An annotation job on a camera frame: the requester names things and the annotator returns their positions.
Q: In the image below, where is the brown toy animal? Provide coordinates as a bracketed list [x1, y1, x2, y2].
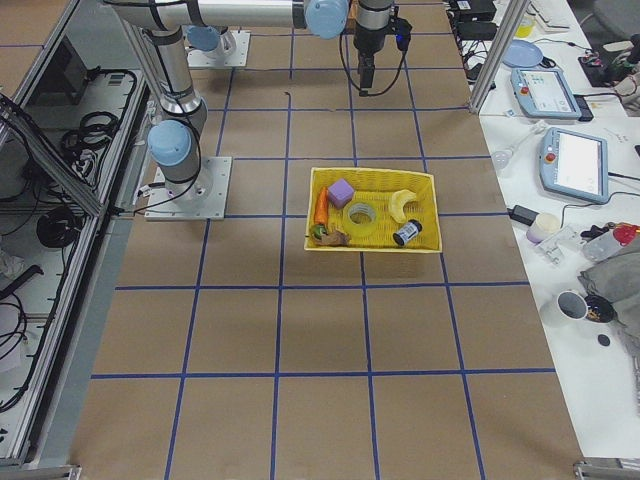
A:
[316, 230, 350, 247]

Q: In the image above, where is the black bowl with snacks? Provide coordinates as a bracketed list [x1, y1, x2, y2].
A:
[585, 294, 618, 323]

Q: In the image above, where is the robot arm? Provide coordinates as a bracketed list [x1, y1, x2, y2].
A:
[109, 1, 351, 205]

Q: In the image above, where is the upper teach pendant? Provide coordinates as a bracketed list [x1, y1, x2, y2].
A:
[510, 68, 582, 120]

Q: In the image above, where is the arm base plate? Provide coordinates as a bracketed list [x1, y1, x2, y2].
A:
[143, 156, 232, 221]
[184, 26, 251, 70]

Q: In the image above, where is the teach pendant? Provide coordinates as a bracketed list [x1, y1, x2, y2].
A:
[538, 127, 609, 204]
[510, 68, 582, 120]

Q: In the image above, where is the blue plate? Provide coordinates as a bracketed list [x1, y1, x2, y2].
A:
[502, 39, 544, 68]

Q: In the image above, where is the purple foam cube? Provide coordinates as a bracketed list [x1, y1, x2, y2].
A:
[328, 178, 355, 209]

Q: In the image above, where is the orange toy carrot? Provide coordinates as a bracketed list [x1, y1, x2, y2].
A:
[311, 186, 329, 240]

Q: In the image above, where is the grey cloth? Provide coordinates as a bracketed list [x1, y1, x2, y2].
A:
[578, 249, 639, 397]

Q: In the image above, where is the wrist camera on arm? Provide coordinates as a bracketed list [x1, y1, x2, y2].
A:
[390, 15, 412, 53]

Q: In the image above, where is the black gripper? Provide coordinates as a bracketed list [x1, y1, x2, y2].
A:
[353, 27, 387, 89]

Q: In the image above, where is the yellow toy banana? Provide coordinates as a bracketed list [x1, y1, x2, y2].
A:
[388, 189, 417, 224]

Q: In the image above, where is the aluminium frame post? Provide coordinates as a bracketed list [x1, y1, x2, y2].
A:
[468, 0, 530, 114]

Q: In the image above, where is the yellow tape roll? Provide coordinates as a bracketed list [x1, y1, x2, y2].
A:
[342, 201, 378, 239]

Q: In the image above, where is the black power adapter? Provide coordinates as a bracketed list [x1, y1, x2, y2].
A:
[507, 205, 539, 227]

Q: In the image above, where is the yellow woven basket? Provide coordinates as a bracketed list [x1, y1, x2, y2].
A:
[304, 167, 442, 253]

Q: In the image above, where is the lower teach pendant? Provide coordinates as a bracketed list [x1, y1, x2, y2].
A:
[538, 127, 609, 204]

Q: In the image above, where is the white purple jar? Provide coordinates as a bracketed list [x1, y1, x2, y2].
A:
[526, 212, 561, 244]

